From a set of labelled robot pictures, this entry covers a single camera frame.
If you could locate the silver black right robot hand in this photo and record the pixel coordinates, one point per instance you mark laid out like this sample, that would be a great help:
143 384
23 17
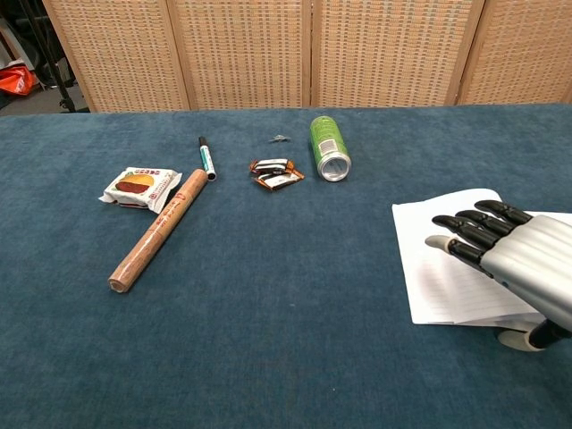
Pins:
532 254

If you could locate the white lined notebook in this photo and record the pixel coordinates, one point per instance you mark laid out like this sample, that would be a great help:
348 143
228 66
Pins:
433 290

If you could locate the woven folding screen panel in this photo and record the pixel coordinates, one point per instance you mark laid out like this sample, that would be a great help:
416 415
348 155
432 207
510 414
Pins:
120 53
393 53
523 53
243 53

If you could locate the green drink can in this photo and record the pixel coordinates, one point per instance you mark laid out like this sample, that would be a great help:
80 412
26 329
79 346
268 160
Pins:
328 143

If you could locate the dark orange candy wrapper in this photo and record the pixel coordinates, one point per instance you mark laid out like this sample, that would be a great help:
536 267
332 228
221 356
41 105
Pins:
271 165
279 181

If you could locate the blue table mat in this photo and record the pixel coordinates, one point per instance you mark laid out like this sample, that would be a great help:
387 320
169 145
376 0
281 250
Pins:
268 313

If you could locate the small grey metal clip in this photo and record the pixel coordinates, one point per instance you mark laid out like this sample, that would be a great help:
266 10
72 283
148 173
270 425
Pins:
279 139

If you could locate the white marker with black cap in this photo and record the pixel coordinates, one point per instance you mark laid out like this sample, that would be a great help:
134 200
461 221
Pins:
206 157

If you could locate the brown cylindrical stick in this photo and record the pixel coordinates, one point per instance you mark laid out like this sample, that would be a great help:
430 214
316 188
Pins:
158 230

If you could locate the white snack packet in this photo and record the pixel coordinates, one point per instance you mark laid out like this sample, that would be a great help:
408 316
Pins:
139 187

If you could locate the black tripod stand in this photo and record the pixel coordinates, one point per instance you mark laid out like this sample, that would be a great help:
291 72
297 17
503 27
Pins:
56 67

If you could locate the orange plastic bag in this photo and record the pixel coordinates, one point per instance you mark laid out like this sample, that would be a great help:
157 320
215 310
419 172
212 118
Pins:
17 81

